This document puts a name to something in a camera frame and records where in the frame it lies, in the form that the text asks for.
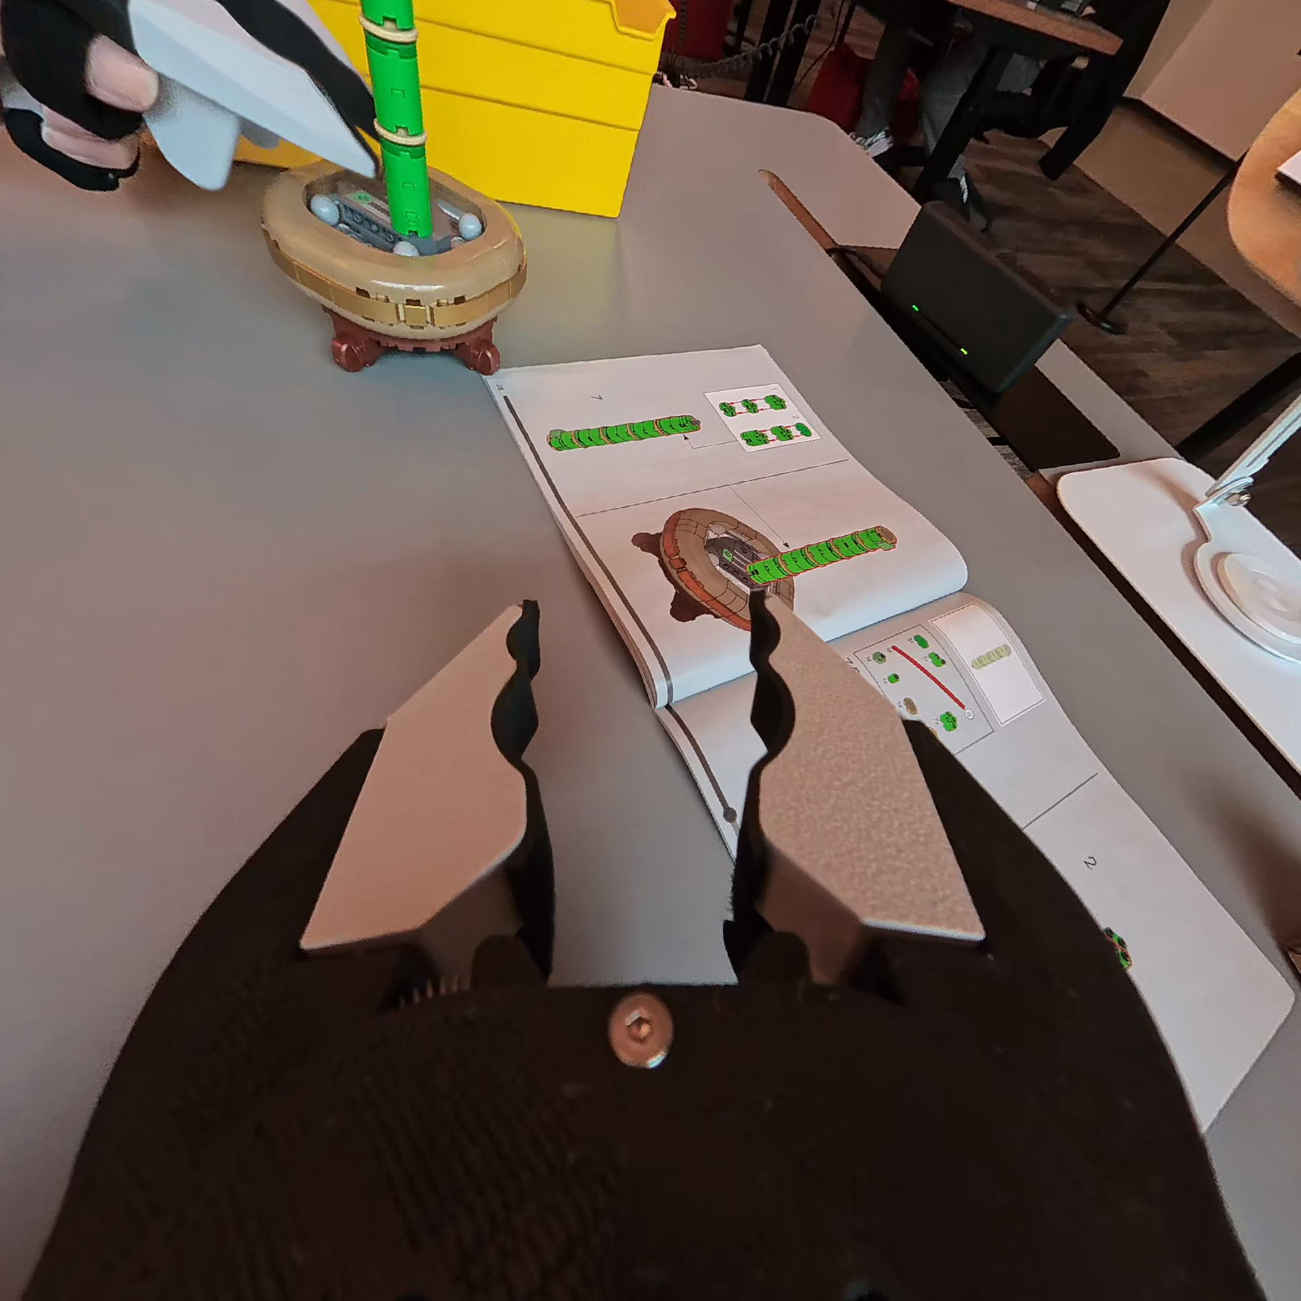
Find green brick bamboo stalk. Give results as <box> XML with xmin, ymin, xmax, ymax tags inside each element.
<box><xmin>358</xmin><ymin>0</ymin><xmax>440</xmax><ymax>255</ymax></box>

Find black coiled cable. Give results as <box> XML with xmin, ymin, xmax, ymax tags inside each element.
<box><xmin>659</xmin><ymin>7</ymin><xmax>815</xmax><ymax>80</ymax></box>

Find grey desk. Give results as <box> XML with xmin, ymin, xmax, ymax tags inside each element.
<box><xmin>0</xmin><ymin>86</ymin><xmax>1301</xmax><ymax>1301</ymax></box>

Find red bag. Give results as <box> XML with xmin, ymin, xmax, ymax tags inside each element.
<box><xmin>807</xmin><ymin>40</ymin><xmax>868</xmax><ymax>137</ymax></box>

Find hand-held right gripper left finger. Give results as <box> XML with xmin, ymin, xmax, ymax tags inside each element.
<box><xmin>298</xmin><ymin>599</ymin><xmax>560</xmax><ymax>985</ymax></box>

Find long wood-edged desk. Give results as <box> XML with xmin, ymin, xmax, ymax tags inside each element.
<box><xmin>945</xmin><ymin>0</ymin><xmax>1125</xmax><ymax>57</ymax></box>

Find yellow plastic bin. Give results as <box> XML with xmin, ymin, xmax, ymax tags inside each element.
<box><xmin>233</xmin><ymin>0</ymin><xmax>679</xmax><ymax>220</ymax></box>

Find white lamp base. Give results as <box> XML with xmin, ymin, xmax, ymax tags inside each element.
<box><xmin>1017</xmin><ymin>336</ymin><xmax>1301</xmax><ymax>803</ymax></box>

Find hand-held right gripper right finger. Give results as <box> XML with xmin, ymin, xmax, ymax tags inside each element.
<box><xmin>722</xmin><ymin>587</ymin><xmax>987</xmax><ymax>985</ymax></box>

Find building instruction booklet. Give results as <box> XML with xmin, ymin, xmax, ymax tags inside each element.
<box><xmin>487</xmin><ymin>343</ymin><xmax>1297</xmax><ymax>1133</ymax></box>

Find black box device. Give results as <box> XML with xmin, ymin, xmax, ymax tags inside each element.
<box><xmin>879</xmin><ymin>199</ymin><xmax>1075</xmax><ymax>396</ymax></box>

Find black stand pole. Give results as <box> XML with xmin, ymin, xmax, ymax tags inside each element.
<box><xmin>1078</xmin><ymin>151</ymin><xmax>1257</xmax><ymax>336</ymax></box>

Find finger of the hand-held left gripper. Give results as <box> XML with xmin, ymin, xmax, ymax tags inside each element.
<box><xmin>131</xmin><ymin>0</ymin><xmax>380</xmax><ymax>192</ymax></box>

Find tan brick pot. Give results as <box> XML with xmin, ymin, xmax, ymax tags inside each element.
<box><xmin>259</xmin><ymin>156</ymin><xmax>530</xmax><ymax>374</ymax></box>

